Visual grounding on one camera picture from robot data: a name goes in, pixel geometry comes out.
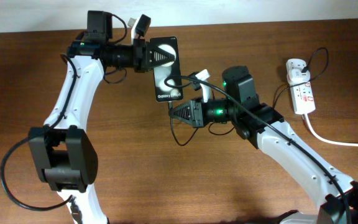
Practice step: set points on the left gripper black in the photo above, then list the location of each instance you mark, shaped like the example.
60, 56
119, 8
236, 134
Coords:
139, 46

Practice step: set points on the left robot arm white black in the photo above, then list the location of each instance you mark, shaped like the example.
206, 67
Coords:
63, 155

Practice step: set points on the white usb charger plug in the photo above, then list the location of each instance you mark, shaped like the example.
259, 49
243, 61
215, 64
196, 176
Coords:
295, 74

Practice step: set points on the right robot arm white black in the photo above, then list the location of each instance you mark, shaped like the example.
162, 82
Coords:
334, 193

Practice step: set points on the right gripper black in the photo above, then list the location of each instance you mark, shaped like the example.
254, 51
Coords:
198, 117

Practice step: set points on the white power strip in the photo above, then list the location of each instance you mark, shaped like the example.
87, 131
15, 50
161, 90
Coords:
302, 98

